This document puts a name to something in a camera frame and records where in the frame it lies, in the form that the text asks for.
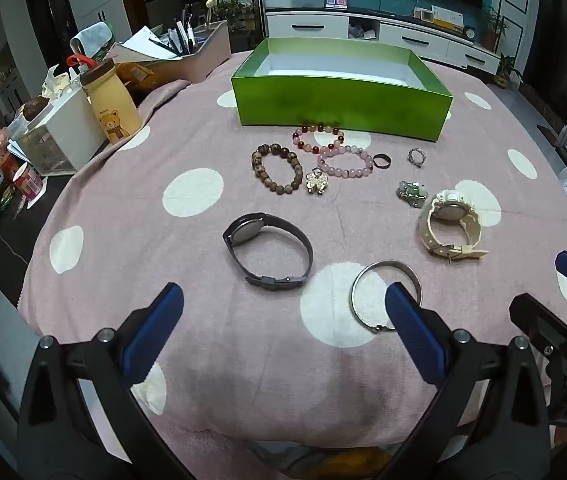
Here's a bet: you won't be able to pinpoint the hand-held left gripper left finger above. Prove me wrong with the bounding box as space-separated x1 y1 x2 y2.
16 282 199 480

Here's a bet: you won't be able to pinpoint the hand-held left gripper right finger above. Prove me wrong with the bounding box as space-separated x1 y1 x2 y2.
373 282 551 480

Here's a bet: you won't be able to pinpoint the silver bangle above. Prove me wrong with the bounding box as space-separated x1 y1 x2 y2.
352 260 423 334

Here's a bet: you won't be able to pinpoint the white wristwatch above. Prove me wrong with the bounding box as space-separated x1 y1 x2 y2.
417 189 490 261

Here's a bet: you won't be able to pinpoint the black wristwatch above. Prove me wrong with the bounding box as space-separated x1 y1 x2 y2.
222 212 314 292

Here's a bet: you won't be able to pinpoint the green silver brooch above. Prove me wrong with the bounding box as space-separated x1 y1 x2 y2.
396 180 430 208

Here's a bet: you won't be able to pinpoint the gold brooch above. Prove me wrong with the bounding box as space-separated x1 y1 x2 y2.
305 169 329 196

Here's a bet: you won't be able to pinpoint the pink bead bracelet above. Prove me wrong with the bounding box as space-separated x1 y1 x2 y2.
317 145 375 178

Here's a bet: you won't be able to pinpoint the brown wooden bead bracelet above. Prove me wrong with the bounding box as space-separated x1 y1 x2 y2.
250 144 304 196

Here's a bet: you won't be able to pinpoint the green cardboard box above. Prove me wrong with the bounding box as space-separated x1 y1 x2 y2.
230 37 453 143

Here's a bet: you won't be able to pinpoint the pink polka dot blanket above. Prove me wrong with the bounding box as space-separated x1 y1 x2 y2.
17 47 567 453

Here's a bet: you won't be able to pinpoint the red paper cup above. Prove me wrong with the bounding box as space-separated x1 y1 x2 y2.
12 162 44 196

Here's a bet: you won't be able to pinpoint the small potted plant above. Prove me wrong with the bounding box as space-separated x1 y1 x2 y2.
493 52 523 88

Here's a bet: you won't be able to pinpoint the white drawer organizer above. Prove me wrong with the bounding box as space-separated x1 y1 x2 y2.
16 87 109 176

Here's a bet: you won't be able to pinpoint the yellow bear bottle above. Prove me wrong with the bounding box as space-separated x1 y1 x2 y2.
66 54 143 145

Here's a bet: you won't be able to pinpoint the tall potted plant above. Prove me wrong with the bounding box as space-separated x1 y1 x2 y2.
481 6 509 51

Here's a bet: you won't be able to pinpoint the brown round fruit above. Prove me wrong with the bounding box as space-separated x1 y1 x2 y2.
23 97 51 121

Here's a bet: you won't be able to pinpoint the orange snack packet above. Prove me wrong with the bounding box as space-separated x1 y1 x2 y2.
116 62 156 91

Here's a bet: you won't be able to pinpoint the pink desk organizer box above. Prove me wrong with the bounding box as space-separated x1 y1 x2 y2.
113 20 231 83

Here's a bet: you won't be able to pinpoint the black pen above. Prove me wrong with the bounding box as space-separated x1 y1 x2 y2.
148 37 179 56

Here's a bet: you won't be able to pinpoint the desk calendar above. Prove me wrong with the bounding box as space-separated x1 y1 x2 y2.
431 5 464 28

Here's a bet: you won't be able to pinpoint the white paper sheets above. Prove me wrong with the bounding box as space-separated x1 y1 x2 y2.
108 25 184 63

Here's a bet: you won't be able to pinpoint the green package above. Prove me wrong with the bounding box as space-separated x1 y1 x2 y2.
93 35 120 61

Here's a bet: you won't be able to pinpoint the grey folded cloth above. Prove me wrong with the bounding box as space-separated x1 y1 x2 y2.
70 22 113 58

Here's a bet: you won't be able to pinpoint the potted plant in black box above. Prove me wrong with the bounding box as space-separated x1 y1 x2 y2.
228 0 260 53

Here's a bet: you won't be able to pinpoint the white tv cabinet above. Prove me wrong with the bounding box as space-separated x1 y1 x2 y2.
264 7 501 75

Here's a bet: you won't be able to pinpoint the bushy potted plant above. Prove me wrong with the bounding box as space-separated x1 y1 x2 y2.
210 0 256 31

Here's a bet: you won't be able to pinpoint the red bead bracelet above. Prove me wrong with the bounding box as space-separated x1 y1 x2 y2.
292 122 347 157

